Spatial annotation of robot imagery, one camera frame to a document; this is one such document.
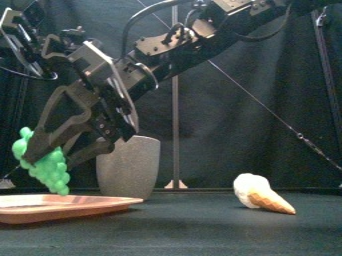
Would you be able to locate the vertical metal frame pole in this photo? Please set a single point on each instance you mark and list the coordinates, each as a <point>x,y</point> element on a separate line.
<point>175,133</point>

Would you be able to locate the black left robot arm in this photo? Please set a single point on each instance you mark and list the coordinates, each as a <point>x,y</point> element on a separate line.
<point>15,36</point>

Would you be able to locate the green toy grapes bunch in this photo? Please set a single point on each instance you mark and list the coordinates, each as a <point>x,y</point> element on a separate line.
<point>48,171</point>

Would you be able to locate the grey speckled cup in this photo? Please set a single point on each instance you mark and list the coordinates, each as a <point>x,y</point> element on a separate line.
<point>129,166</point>

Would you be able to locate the toy ice cream cone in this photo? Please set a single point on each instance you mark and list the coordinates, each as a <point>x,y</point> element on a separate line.
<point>258,195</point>

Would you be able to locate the pink plastic plate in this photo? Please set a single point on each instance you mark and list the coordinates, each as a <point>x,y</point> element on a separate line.
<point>58,206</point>

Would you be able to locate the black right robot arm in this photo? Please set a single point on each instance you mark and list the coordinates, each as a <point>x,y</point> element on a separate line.
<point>214,36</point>

